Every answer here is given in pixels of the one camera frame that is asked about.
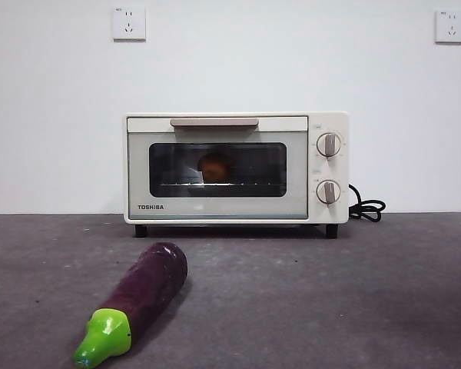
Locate brown potato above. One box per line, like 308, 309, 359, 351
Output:
197, 151, 234, 183

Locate oven door with beige handle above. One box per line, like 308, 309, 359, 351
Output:
126, 115, 310, 221

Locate beige oven knob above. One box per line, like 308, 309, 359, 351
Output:
316, 131, 342, 158
316, 178, 342, 204

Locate white toaster oven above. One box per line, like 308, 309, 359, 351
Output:
121, 111, 350, 239

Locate purple toy eggplant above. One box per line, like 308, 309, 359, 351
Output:
71, 241, 189, 368

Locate black oven power cable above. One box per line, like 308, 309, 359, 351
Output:
347, 183, 387, 224

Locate white wall socket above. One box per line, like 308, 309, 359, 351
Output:
112, 5, 147, 42
434, 9, 461, 45

